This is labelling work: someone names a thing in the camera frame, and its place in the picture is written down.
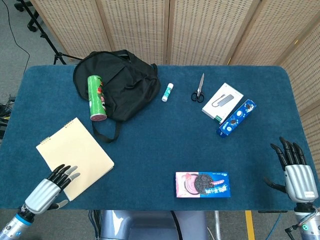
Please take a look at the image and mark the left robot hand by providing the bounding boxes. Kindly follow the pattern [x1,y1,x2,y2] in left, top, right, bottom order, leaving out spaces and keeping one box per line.
[24,164,81,215]

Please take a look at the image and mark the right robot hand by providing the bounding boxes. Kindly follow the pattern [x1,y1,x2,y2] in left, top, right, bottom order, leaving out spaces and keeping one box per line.
[263,136,320,204]

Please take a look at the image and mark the beige notepad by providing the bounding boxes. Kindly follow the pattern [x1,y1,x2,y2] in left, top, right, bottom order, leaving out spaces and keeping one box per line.
[35,117,115,202]

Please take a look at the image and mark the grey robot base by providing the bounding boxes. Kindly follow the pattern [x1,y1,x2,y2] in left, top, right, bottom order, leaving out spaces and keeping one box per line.
[99,209,210,240]

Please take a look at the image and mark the green chips can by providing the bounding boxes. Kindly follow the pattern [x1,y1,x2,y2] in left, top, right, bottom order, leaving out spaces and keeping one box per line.
[86,75,109,122]

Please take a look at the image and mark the long blue oreo box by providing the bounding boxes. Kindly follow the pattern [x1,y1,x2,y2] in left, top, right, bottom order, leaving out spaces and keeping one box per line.
[216,99,257,138]

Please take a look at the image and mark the pink blue oreo box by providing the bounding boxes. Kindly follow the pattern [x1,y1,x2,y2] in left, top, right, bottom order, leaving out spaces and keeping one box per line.
[175,171,232,199]

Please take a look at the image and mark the white usb hub box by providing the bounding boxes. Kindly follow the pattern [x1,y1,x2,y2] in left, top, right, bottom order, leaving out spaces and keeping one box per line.
[201,82,245,125]

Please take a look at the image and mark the blue table cloth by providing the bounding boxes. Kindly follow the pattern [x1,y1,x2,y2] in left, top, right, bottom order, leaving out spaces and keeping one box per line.
[0,65,320,211]

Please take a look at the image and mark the black backpack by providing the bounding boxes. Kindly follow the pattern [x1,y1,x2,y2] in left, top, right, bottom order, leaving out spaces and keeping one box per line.
[72,49,161,144]

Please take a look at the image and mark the black tripod stand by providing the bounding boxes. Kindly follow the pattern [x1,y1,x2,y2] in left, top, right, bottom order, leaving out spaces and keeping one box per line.
[19,0,83,65]

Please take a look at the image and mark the white green glue stick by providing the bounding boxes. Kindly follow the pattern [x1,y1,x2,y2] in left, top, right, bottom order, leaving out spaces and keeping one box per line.
[161,83,174,103]

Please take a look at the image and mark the black office chair base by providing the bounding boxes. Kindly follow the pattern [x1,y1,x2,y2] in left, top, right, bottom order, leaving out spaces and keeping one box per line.
[14,0,39,33]

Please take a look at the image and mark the blue cable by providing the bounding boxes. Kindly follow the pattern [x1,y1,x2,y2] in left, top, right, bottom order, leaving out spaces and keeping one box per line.
[264,212,284,240]

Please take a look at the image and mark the black cable bundle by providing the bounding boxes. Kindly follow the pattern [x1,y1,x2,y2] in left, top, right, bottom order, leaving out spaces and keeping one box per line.
[87,209,101,240]

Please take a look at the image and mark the black-handled scissors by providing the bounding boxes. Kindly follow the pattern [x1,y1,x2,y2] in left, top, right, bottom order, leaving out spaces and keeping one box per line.
[190,72,205,103]

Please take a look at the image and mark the thin black floor cable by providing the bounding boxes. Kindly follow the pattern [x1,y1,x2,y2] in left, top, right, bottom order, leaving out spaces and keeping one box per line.
[4,0,31,66]

